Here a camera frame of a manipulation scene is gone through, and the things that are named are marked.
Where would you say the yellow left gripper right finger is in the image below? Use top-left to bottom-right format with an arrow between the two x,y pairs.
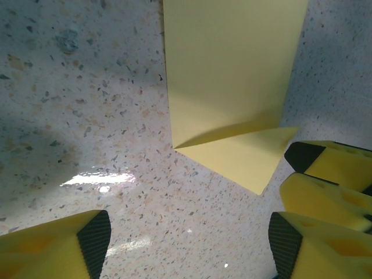
269,211 -> 372,279

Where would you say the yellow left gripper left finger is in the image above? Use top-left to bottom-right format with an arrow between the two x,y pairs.
0,209 -> 113,279

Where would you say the yellow cloth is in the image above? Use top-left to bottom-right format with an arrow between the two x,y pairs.
162,0 -> 309,195

